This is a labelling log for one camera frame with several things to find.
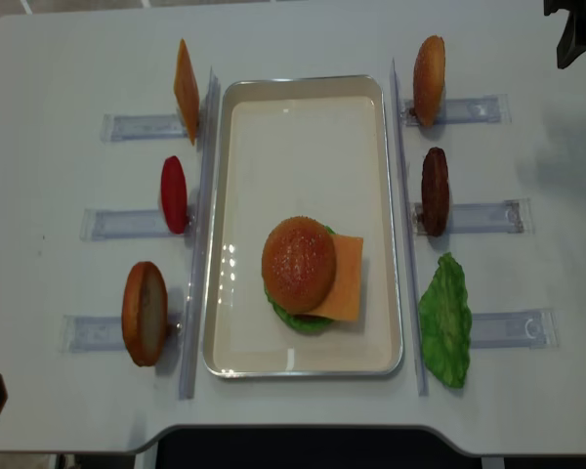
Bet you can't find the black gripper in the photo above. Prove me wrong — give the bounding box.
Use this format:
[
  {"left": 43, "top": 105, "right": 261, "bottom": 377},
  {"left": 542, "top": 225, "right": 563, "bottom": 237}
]
[{"left": 543, "top": 0, "right": 586, "bottom": 69}]

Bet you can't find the sesame bun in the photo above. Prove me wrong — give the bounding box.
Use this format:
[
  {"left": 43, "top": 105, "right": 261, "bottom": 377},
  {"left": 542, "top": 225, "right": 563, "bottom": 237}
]
[
  {"left": 261, "top": 215, "right": 337, "bottom": 315},
  {"left": 413, "top": 35, "right": 445, "bottom": 127}
]

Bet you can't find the upright brown meat patty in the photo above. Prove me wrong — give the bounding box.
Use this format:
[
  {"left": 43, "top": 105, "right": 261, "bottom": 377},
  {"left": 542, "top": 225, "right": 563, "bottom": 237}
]
[{"left": 421, "top": 147, "right": 450, "bottom": 237}]

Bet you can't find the clear holder under lettuce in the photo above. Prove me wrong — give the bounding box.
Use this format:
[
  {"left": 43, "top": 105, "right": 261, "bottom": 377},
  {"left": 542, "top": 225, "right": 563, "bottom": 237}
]
[{"left": 471, "top": 309, "right": 559, "bottom": 349}]

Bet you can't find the upright green lettuce leaf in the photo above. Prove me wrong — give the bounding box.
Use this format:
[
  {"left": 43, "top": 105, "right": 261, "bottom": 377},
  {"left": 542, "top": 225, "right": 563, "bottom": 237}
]
[{"left": 418, "top": 252, "right": 473, "bottom": 389}]

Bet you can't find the cheese slice on burger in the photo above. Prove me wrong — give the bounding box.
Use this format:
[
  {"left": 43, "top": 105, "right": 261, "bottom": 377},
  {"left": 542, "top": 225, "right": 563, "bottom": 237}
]
[{"left": 309, "top": 234, "right": 363, "bottom": 322}]

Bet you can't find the upright cheese slice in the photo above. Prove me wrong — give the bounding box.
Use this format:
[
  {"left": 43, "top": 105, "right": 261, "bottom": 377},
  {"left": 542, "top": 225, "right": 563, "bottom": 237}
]
[{"left": 173, "top": 39, "right": 200, "bottom": 146}]

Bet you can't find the green lettuce leaf on burger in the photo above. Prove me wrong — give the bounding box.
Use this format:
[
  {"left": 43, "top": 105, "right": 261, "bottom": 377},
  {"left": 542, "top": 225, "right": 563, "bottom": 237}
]
[{"left": 262, "top": 223, "right": 338, "bottom": 336}]

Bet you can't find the upright red tomato slice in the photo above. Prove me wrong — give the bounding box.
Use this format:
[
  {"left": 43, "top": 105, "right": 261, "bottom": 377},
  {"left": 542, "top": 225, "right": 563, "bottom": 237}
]
[{"left": 160, "top": 155, "right": 188, "bottom": 235}]

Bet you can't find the clear holder under cheese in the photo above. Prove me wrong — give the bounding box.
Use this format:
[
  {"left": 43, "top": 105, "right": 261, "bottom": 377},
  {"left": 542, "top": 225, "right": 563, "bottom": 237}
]
[{"left": 101, "top": 114, "right": 188, "bottom": 143}]

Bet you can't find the clear holder under tomato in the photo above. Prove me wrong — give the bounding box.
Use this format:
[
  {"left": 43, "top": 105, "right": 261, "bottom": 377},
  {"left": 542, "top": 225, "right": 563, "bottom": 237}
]
[{"left": 80, "top": 209, "right": 178, "bottom": 241}]

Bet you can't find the clear holder under patty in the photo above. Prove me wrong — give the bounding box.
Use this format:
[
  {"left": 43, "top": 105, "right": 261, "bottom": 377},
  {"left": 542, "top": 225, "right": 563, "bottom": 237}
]
[{"left": 442, "top": 198, "right": 533, "bottom": 235}]

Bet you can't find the white rectangular metal tray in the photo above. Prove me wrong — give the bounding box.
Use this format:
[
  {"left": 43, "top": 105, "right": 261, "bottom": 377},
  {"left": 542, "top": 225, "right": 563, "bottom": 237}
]
[{"left": 202, "top": 75, "right": 403, "bottom": 379}]

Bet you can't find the upright bun slice left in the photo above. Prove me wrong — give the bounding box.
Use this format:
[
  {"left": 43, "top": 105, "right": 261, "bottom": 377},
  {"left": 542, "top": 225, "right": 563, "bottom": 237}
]
[{"left": 121, "top": 261, "right": 168, "bottom": 366}]

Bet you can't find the clear holder under bun slice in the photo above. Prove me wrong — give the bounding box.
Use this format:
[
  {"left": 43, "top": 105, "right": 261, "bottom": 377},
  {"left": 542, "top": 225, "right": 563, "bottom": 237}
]
[{"left": 60, "top": 312, "right": 184, "bottom": 354}]

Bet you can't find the right long clear rail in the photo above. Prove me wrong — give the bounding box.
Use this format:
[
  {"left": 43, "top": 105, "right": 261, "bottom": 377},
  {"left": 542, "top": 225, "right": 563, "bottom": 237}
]
[{"left": 391, "top": 59, "right": 428, "bottom": 397}]

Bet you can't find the long clear rail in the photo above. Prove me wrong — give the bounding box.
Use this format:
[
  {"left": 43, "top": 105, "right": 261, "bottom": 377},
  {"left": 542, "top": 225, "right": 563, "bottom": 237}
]
[
  {"left": 179, "top": 72, "right": 221, "bottom": 401},
  {"left": 391, "top": 59, "right": 428, "bottom": 397}
]

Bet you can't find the left long clear rail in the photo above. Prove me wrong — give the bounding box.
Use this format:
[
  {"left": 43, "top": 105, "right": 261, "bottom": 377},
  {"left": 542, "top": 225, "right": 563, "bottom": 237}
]
[{"left": 179, "top": 72, "right": 221, "bottom": 401}]

